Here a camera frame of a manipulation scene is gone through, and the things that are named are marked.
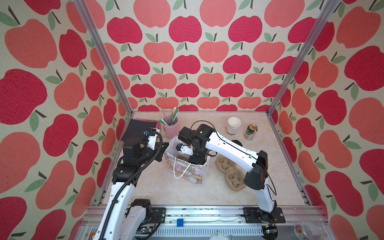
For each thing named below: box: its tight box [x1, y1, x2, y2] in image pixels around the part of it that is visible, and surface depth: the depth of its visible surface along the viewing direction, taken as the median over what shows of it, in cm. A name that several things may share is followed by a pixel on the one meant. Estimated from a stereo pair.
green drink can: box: [244, 124, 258, 141], surface depth 100 cm
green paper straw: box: [169, 106, 179, 126], surface depth 97 cm
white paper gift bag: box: [164, 135, 211, 187], surface depth 72 cm
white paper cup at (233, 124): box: [227, 117, 242, 136], surface depth 103 cm
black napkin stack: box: [122, 119, 157, 148], surface depth 109 cm
